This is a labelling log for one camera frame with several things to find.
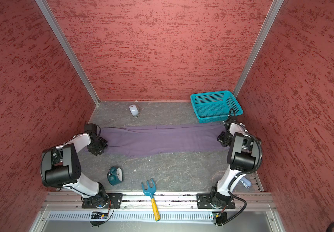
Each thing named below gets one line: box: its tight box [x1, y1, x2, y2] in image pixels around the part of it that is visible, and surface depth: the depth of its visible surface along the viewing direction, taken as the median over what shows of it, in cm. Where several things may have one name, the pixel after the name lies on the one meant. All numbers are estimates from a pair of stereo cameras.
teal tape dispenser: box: [107, 166, 124, 186], surface depth 77 cm
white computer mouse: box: [128, 104, 140, 118], surface depth 109 cm
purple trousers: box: [97, 122, 229, 157], surface depth 99 cm
